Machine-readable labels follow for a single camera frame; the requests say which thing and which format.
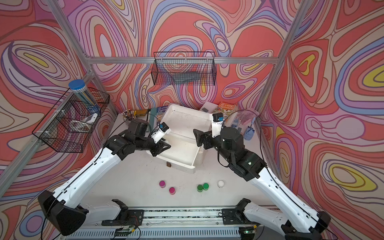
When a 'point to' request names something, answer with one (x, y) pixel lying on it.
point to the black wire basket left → (67, 125)
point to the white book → (209, 107)
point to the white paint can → (220, 183)
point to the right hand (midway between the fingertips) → (203, 132)
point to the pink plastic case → (247, 114)
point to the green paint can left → (199, 188)
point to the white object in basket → (90, 119)
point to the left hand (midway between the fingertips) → (169, 144)
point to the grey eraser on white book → (204, 109)
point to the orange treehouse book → (225, 108)
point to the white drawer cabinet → (181, 121)
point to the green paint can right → (205, 186)
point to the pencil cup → (128, 115)
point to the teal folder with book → (157, 113)
